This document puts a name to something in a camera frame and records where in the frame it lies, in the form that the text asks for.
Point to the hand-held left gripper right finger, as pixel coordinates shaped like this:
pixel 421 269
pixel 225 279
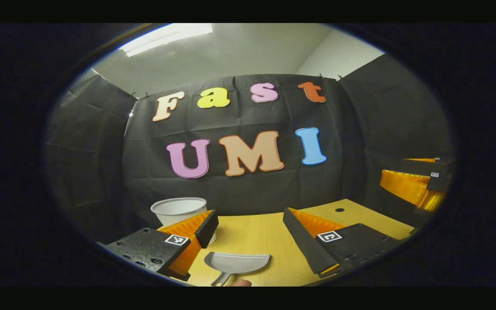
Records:
pixel 304 245

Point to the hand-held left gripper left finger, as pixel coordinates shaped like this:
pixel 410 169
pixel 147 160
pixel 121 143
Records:
pixel 147 249

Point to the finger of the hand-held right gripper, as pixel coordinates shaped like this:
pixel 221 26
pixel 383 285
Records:
pixel 420 167
pixel 403 183

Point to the white ribbed garbage bin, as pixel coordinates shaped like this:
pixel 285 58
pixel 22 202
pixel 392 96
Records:
pixel 177 209

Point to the grey plastic dustpan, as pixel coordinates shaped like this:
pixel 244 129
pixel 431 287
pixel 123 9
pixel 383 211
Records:
pixel 239 261

